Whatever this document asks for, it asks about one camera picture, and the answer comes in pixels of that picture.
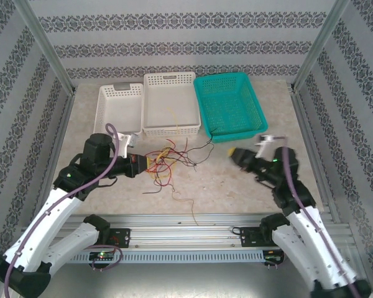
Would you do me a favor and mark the thin yellow cable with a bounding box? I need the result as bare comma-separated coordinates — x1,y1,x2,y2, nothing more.
167,107,180,133
147,148,178,178

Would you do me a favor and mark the thin black cable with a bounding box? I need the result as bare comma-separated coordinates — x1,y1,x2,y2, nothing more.
185,126,220,155
175,138,214,171

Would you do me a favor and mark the thin orange cable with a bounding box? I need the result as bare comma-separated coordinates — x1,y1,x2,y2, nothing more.
170,185,201,227

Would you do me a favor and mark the teal plastic mesh basket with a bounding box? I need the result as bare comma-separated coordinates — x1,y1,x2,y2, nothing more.
193,71,270,144

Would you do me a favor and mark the small white perforated basket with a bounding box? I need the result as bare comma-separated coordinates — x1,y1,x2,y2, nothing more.
93,83,144,139

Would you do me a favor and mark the large white perforated basket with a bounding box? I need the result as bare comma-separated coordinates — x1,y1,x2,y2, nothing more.
142,71,201,137

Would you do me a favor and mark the small green controller board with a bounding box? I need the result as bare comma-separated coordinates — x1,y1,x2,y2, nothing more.
263,250,284,264
88,251,116,262

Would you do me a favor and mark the grey metal shelf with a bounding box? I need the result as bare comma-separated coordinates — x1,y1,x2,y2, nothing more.
17,262,358,298

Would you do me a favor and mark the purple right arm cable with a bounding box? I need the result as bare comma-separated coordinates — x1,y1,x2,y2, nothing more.
273,135,363,298

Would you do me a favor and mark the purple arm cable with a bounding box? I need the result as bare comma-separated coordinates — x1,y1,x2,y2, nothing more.
273,135,363,298
2,123,122,294

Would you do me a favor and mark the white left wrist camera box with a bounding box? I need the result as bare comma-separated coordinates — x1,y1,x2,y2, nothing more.
113,132,138,158

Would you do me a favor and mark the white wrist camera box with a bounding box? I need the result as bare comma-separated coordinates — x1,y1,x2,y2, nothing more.
254,133,283,158
113,132,138,158

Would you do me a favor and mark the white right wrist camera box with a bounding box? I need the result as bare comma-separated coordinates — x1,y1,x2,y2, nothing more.
254,133,283,158

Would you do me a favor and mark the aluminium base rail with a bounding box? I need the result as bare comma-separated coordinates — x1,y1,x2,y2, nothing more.
17,212,357,249

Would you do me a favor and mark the slotted grey cable duct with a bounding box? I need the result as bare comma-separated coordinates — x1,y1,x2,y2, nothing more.
58,250,265,262

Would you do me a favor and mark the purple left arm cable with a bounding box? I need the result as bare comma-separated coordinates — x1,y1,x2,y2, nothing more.
2,123,122,294

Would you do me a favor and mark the aluminium frame post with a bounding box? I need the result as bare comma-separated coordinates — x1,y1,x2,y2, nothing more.
293,0,351,93
11,0,78,94

